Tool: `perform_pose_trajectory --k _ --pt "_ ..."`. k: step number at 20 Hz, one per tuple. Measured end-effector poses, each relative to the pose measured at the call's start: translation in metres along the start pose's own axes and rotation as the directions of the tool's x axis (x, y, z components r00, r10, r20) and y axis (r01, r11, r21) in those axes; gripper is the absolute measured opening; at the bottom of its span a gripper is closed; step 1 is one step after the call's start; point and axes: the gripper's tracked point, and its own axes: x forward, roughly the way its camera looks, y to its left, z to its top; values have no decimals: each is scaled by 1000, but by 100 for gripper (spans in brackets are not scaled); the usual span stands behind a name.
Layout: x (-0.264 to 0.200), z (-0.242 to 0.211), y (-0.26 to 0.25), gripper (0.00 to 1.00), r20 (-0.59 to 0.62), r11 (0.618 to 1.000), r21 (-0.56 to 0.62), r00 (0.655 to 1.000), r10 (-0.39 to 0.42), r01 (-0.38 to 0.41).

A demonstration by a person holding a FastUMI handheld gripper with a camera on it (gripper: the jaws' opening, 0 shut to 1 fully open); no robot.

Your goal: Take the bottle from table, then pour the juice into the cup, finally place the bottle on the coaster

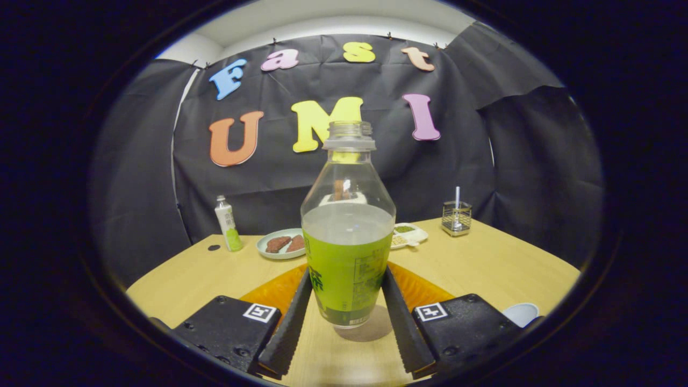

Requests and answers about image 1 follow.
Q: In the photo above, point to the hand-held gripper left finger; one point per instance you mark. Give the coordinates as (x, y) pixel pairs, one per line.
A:
(290, 328)

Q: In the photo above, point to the brown bread piece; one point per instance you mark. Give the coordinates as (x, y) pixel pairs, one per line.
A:
(277, 244)
(296, 243)

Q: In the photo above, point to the clear juice bottle green label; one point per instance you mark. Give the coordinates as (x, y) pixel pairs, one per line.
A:
(346, 269)

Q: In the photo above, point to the black backdrop cloth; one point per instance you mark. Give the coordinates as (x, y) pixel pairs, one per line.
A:
(457, 161)

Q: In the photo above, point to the white straw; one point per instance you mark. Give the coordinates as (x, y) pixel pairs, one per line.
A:
(457, 196)

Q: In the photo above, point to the small white green bottle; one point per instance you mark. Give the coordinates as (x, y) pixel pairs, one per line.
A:
(228, 226)

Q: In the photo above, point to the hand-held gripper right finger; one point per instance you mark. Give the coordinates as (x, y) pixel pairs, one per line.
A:
(400, 322)

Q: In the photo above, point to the wooden table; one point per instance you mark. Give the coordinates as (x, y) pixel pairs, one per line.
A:
(484, 269)

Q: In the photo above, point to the white divided dish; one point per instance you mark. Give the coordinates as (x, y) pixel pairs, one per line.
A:
(411, 235)

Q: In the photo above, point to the pale green plate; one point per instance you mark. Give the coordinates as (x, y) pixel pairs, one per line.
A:
(269, 256)

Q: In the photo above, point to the round brown cork coaster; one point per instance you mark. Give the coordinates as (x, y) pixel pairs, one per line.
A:
(373, 330)

